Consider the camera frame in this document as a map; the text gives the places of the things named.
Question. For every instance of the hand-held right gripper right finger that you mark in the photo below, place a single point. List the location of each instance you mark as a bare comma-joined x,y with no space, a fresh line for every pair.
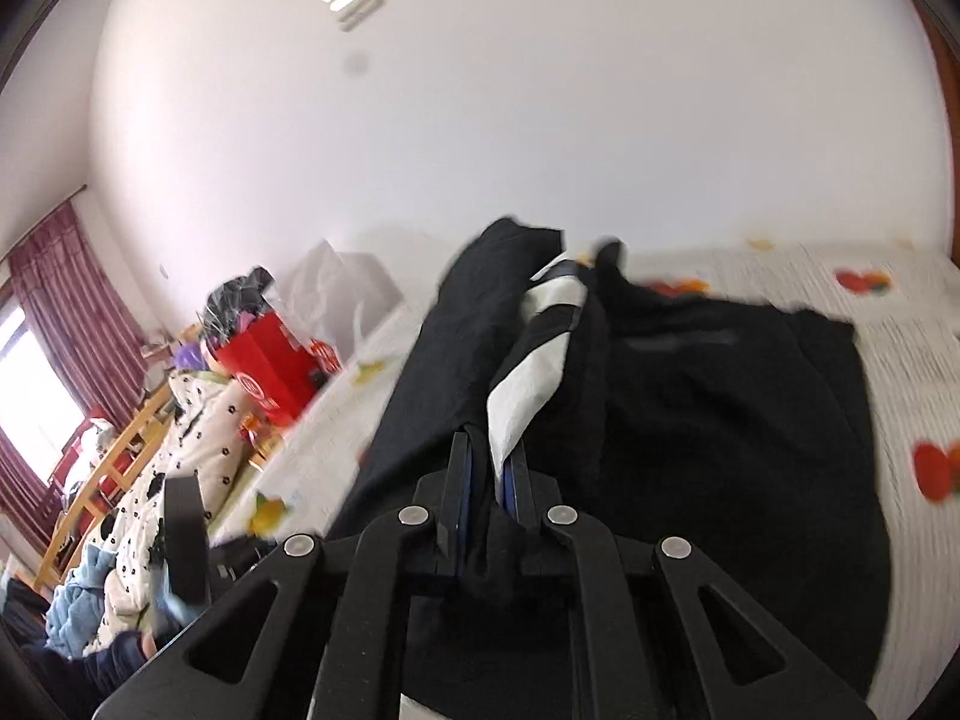
516,493

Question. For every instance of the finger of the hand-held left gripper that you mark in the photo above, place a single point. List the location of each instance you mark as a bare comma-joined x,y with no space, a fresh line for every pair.
236,566

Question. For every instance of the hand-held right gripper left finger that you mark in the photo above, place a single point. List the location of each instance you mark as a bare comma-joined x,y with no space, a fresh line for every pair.
465,484

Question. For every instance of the black white blue jacket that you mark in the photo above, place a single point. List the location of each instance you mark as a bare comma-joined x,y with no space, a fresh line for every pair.
712,427

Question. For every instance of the person's left forearm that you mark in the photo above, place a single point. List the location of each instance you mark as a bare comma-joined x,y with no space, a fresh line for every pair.
82,679

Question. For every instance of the wooden chair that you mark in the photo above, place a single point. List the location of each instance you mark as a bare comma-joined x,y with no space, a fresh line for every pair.
112,465

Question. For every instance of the white floral quilt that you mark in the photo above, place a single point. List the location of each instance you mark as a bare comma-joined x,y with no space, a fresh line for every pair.
202,420

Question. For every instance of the light blue fluffy cloth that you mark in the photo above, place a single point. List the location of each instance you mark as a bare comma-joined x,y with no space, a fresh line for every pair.
75,600

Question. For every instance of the red paper bag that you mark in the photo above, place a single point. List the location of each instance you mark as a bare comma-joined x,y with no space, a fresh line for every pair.
274,367

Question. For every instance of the bright window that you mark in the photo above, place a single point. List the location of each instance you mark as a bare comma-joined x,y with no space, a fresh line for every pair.
37,375

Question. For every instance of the dark plaid cloth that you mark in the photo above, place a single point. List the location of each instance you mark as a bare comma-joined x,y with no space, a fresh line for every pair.
232,300

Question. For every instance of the white shopping bag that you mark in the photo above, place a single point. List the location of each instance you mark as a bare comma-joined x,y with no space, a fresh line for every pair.
330,285

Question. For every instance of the red curtain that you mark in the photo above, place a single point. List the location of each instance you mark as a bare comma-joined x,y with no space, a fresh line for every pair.
82,300

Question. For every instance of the fruit print bed sheet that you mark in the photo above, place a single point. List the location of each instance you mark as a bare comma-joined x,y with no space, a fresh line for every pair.
900,390

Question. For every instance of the brown wooden frame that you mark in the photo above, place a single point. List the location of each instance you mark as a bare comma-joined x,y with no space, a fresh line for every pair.
951,127

